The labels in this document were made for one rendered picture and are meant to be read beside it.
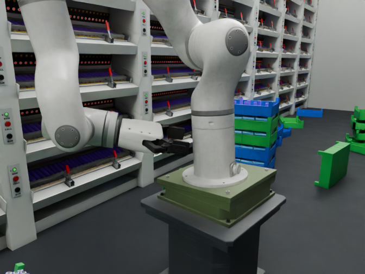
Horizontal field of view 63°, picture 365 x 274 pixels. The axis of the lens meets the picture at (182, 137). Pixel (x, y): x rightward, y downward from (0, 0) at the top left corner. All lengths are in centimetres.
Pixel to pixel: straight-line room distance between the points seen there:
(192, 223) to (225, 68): 39
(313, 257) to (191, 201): 57
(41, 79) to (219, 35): 39
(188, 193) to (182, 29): 44
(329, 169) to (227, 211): 110
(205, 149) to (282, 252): 57
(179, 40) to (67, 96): 36
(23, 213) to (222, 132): 83
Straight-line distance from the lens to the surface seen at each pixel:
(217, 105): 79
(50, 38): 68
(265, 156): 165
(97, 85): 144
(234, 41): 73
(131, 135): 67
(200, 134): 81
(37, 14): 69
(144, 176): 169
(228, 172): 84
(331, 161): 179
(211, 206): 79
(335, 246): 134
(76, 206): 148
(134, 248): 121
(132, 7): 157
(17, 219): 130
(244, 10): 281
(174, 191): 86
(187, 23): 84
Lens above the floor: 68
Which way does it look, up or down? 14 degrees down
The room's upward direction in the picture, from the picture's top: straight up
